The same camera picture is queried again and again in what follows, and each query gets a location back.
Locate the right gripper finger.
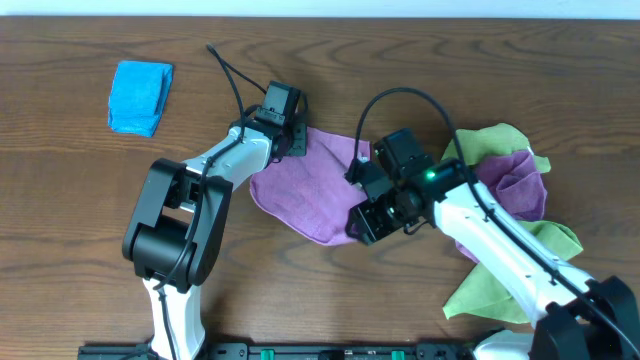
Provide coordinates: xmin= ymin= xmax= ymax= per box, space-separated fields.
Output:
xmin=345 ymin=202 xmax=400 ymax=245
xmin=344 ymin=158 xmax=385 ymax=186

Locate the purple cloth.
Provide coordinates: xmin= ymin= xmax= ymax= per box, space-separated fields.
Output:
xmin=250 ymin=127 xmax=371 ymax=246
xmin=454 ymin=150 xmax=548 ymax=264

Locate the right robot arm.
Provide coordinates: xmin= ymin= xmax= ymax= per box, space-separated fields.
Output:
xmin=345 ymin=157 xmax=639 ymax=359

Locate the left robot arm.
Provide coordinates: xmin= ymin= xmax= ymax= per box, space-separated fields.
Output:
xmin=122 ymin=105 xmax=307 ymax=359

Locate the crumpled purple cloth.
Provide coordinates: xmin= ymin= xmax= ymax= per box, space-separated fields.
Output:
xmin=454 ymin=150 xmax=548 ymax=264

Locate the upper green cloth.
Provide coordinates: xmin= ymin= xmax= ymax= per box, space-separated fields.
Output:
xmin=456 ymin=123 xmax=551 ymax=175

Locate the green cloth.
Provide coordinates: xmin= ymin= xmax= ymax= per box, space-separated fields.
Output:
xmin=442 ymin=220 xmax=583 ymax=324
xmin=456 ymin=123 xmax=551 ymax=175

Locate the lower green cloth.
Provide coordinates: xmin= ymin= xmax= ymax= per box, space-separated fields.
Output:
xmin=442 ymin=220 xmax=583 ymax=324

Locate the folded blue cloth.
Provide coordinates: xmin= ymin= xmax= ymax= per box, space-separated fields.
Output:
xmin=108 ymin=61 xmax=174 ymax=137

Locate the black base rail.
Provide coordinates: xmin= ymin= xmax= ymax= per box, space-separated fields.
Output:
xmin=77 ymin=343 xmax=475 ymax=360

